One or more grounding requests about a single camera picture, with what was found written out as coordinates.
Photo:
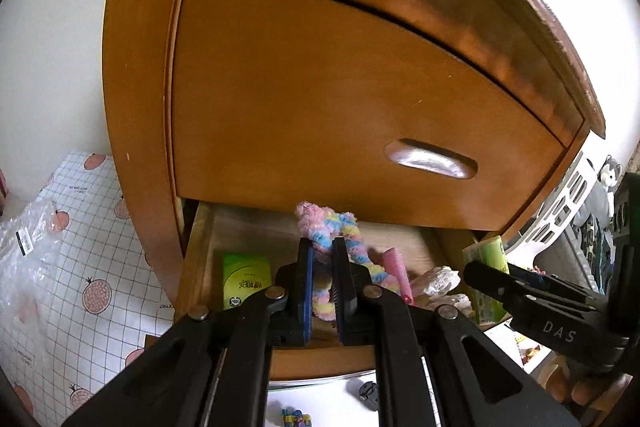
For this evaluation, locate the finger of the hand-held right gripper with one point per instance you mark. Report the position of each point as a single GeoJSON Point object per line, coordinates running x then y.
{"type": "Point", "coordinates": [530, 273]}
{"type": "Point", "coordinates": [500, 289]}

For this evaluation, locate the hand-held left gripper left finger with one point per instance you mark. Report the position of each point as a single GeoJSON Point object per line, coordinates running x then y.
{"type": "Point", "coordinates": [305, 287]}

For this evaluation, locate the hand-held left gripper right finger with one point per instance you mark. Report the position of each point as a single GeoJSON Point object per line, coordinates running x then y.
{"type": "Point", "coordinates": [340, 297]}

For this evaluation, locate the green tissue packet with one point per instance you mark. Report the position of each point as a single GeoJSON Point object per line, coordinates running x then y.
{"type": "Point", "coordinates": [245, 279]}
{"type": "Point", "coordinates": [487, 252]}

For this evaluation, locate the pastel rainbow plush toy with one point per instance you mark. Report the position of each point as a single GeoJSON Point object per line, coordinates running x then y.
{"type": "Point", "coordinates": [325, 227]}

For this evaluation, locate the pink comb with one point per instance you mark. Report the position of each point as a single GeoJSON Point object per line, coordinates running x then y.
{"type": "Point", "coordinates": [397, 269]}

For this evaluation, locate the wooden drawer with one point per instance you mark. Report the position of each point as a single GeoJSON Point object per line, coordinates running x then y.
{"type": "Point", "coordinates": [250, 227]}
{"type": "Point", "coordinates": [325, 107]}

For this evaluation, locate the white teal-edged box tray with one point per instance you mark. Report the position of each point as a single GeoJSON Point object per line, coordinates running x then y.
{"type": "Point", "coordinates": [325, 402]}

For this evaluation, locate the person's right hand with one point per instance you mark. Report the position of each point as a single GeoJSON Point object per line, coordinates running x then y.
{"type": "Point", "coordinates": [580, 394]}

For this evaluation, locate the yellow snack packet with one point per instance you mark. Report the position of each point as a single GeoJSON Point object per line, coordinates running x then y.
{"type": "Point", "coordinates": [532, 351]}

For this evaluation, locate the white slatted basket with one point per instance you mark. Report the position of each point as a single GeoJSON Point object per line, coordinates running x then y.
{"type": "Point", "coordinates": [555, 207]}

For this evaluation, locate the grey cloth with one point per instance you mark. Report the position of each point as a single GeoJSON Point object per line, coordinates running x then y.
{"type": "Point", "coordinates": [592, 217]}

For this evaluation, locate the black toy car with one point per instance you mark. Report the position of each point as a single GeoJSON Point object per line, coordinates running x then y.
{"type": "Point", "coordinates": [367, 394]}

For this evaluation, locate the husky plush toy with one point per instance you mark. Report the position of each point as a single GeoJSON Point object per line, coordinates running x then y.
{"type": "Point", "coordinates": [611, 174]}

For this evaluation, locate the colourful block toy vehicle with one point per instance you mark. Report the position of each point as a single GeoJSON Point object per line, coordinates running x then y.
{"type": "Point", "coordinates": [296, 418]}

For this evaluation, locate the pomegranate print grid mat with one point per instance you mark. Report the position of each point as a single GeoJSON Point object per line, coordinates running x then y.
{"type": "Point", "coordinates": [100, 257]}

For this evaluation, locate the wooden nightstand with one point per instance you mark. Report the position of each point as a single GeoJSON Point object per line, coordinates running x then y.
{"type": "Point", "coordinates": [140, 107]}

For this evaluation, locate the clear plastic bag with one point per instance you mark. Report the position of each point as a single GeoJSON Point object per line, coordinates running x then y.
{"type": "Point", "coordinates": [25, 267]}

